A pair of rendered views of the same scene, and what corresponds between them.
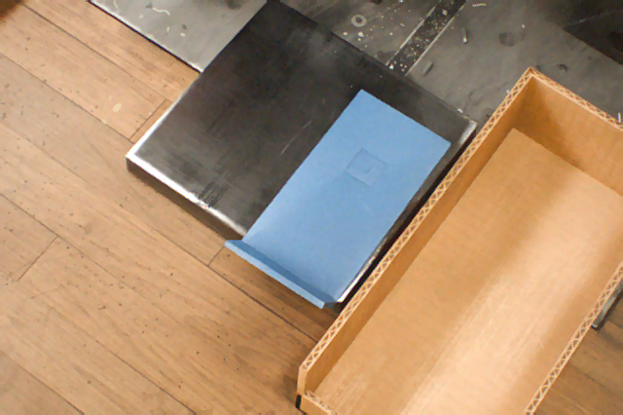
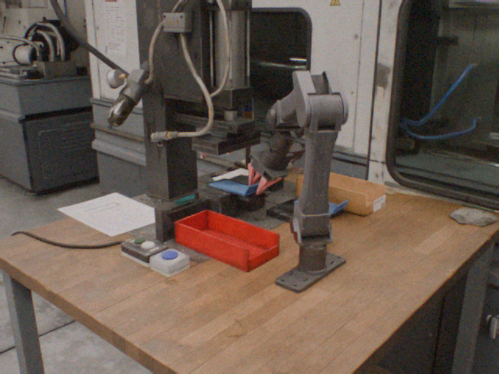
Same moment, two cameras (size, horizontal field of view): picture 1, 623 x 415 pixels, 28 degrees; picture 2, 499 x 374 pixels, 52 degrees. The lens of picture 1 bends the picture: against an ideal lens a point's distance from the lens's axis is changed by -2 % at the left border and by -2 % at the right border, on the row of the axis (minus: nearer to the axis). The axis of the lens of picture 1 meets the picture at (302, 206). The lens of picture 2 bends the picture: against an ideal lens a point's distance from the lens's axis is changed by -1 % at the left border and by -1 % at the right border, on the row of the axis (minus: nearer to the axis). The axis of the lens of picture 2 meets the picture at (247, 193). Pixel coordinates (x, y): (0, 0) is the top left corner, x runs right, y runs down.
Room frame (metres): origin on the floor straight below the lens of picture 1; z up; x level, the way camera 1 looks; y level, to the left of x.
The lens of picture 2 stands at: (0.33, 1.44, 1.47)
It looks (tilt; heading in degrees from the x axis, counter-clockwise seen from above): 20 degrees down; 280
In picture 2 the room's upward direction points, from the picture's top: straight up
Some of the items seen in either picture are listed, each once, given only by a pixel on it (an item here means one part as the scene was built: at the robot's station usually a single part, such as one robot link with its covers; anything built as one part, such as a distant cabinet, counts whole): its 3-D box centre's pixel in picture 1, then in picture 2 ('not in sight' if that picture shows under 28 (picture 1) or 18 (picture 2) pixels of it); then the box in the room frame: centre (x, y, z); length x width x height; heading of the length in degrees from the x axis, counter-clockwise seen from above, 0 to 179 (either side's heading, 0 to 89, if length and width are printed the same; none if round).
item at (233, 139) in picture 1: (304, 145); (305, 211); (0.42, 0.00, 0.91); 0.17 x 0.16 x 0.02; 59
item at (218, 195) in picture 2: not in sight; (231, 186); (0.64, 0.02, 0.98); 0.20 x 0.10 x 0.01; 59
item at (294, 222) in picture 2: not in sight; (311, 229); (0.38, 0.36, 1.00); 0.09 x 0.06 x 0.06; 22
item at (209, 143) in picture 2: not in sight; (208, 102); (0.70, 0.00, 1.22); 0.26 x 0.18 x 0.30; 149
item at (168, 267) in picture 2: not in sight; (170, 266); (0.70, 0.40, 0.90); 0.07 x 0.07 x 0.06; 59
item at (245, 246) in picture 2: not in sight; (225, 238); (0.60, 0.28, 0.93); 0.25 x 0.12 x 0.06; 149
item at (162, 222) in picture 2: not in sight; (168, 221); (0.76, 0.23, 0.95); 0.06 x 0.03 x 0.09; 59
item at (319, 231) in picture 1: (343, 192); (320, 201); (0.37, -0.02, 0.93); 0.15 x 0.07 x 0.03; 151
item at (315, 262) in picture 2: not in sight; (312, 256); (0.37, 0.36, 0.94); 0.20 x 0.07 x 0.08; 59
